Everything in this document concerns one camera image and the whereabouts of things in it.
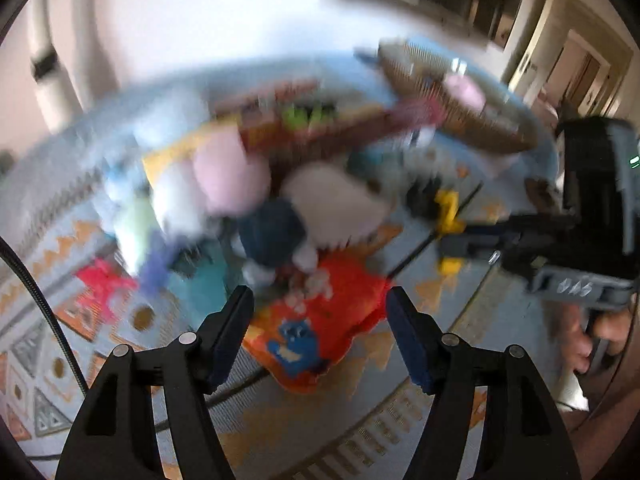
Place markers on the white plush toy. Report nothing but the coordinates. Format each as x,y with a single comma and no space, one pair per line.
335,205

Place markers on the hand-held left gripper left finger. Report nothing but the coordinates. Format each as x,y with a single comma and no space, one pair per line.
232,340

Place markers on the pink soft object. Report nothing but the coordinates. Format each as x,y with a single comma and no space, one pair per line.
465,92

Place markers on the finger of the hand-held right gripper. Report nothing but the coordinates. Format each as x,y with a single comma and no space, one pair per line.
520,240

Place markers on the yellow toy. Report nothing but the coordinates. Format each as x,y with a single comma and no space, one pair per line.
447,212

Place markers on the woven basket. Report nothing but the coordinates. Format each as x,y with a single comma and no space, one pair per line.
475,120

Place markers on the pink plush toy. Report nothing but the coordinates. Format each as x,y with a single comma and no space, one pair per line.
227,175

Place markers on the dark blue round object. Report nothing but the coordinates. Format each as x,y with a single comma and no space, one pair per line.
272,232

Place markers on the person's right hand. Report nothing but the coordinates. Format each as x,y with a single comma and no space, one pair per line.
577,345

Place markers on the long brown snack box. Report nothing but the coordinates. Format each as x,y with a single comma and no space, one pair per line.
320,120

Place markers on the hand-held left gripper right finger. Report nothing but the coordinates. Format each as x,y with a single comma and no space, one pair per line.
407,340

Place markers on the orange snack bag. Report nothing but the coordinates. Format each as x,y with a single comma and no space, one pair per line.
325,320

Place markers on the patterned blue cloth desktop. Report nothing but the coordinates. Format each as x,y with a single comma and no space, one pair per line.
350,435

